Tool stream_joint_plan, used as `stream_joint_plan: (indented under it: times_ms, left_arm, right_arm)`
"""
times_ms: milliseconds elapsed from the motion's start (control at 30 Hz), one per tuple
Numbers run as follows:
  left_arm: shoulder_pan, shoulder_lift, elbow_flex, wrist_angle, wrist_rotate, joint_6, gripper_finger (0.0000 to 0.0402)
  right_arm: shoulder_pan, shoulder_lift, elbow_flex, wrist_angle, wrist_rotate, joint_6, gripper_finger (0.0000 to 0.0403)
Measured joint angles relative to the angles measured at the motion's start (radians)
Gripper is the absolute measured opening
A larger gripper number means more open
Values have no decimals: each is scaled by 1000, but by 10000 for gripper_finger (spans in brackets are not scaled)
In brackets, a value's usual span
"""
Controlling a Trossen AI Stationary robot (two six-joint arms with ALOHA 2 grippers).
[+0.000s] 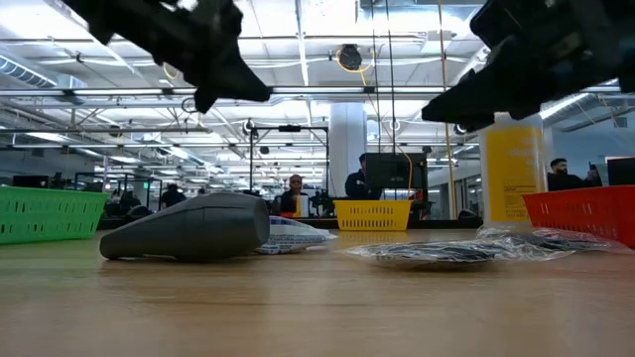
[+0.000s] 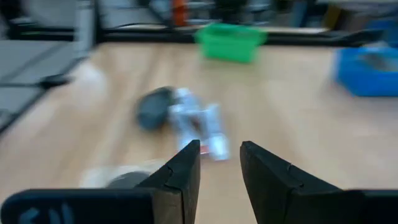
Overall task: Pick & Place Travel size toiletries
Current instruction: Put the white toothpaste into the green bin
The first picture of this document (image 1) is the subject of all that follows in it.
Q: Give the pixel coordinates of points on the black monitor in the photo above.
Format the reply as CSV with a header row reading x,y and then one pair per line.
x,y
622,171
397,171

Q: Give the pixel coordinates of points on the person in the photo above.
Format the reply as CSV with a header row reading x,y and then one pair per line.
x,y
295,196
357,186
172,197
565,178

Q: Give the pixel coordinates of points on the black frame stand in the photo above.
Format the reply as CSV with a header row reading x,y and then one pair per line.
x,y
289,128

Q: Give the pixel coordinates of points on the black sponge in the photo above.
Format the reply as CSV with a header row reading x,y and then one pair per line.
x,y
446,254
560,238

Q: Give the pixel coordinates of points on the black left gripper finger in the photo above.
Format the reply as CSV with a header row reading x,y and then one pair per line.
x,y
238,82
203,103

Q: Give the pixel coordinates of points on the green plastic basket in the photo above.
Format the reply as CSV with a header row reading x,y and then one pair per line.
x,y
49,218

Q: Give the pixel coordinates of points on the white toothpaste tube red cap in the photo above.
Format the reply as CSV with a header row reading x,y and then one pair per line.
x,y
292,238

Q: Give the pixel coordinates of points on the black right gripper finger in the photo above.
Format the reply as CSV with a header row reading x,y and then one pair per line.
x,y
496,94

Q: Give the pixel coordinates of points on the yellow plastic basket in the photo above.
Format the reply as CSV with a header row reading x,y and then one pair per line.
x,y
372,215

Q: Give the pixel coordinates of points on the red plastic basket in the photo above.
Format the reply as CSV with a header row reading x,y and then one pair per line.
x,y
585,210

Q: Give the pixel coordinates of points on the white wipes canister yellow label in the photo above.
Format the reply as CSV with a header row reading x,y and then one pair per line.
x,y
513,173

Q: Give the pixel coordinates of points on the grey travel bottle black label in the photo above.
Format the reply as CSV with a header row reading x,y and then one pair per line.
x,y
198,228

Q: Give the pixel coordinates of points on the white column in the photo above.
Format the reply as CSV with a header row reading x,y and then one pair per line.
x,y
344,139

